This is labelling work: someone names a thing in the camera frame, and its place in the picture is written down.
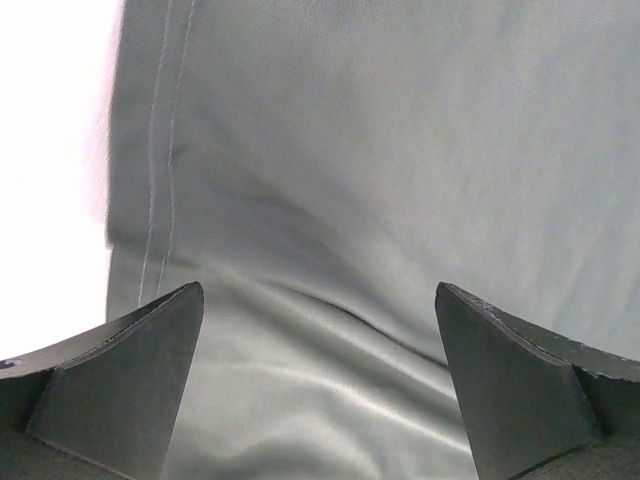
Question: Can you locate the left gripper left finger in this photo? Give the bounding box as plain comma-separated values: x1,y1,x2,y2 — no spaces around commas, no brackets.
1,282,204,479

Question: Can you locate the dark grey t shirt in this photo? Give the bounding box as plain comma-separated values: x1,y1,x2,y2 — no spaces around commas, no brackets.
108,1,639,479

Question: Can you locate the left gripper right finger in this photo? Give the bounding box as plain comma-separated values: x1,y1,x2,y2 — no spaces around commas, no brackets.
435,283,639,479

